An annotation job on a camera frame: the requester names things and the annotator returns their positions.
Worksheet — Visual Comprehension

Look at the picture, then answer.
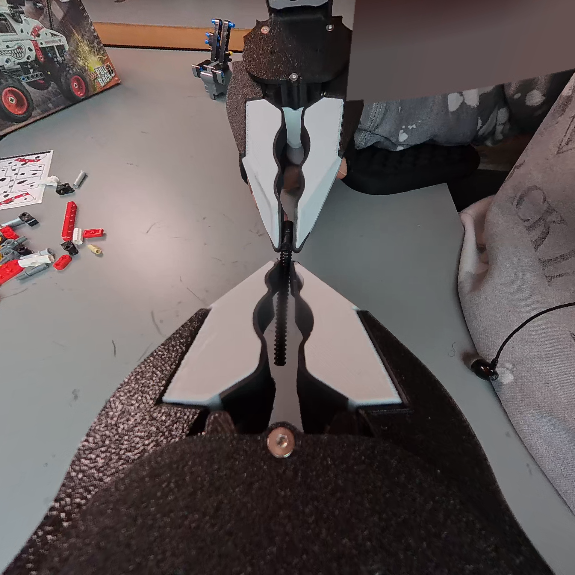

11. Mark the person's grey sweatshirt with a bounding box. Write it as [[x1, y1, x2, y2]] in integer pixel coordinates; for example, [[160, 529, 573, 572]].
[[457, 67, 575, 515]]

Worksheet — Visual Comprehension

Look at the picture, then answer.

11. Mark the sticker sheet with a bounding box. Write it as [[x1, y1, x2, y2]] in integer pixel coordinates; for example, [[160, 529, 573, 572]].
[[0, 149, 54, 211]]

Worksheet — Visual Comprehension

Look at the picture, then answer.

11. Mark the grey desk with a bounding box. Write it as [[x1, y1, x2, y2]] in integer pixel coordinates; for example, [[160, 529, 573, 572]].
[[0, 47, 575, 562]]

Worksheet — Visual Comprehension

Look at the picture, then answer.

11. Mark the toy truck set box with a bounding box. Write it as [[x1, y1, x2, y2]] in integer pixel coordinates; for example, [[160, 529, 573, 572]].
[[0, 0, 122, 136]]

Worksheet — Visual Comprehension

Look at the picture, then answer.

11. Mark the pile of mixed toy parts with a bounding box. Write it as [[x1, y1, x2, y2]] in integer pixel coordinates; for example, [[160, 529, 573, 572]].
[[0, 211, 41, 287]]

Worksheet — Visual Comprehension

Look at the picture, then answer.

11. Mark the person's right forearm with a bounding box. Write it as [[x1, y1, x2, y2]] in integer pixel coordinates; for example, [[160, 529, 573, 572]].
[[352, 85, 513, 152]]

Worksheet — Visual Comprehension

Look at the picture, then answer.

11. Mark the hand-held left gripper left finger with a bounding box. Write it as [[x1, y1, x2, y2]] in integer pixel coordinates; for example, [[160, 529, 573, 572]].
[[160, 260, 283, 413]]

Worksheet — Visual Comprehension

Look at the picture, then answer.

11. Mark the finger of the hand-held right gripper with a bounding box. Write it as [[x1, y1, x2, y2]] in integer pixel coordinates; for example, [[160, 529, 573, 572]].
[[293, 97, 346, 249], [241, 99, 288, 252]]

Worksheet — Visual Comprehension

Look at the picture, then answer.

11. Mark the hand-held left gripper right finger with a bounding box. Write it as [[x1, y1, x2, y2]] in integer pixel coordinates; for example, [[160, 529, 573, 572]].
[[291, 261, 401, 410]]

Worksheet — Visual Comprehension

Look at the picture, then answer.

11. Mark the red toy beam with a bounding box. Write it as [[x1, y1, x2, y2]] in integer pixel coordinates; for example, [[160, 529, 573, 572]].
[[61, 201, 78, 241]]

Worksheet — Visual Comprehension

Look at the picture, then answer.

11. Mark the black earbud with cable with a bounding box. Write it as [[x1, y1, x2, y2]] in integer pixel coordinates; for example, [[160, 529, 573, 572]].
[[469, 302, 575, 382]]

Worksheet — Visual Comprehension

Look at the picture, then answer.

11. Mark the black ribbed toy hose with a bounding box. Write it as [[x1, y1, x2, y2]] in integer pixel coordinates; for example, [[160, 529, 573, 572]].
[[272, 249, 295, 367]]

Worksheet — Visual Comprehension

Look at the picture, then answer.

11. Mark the grey toy chassis assembly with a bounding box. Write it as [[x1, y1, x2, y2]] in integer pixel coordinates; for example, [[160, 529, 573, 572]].
[[190, 18, 235, 101]]

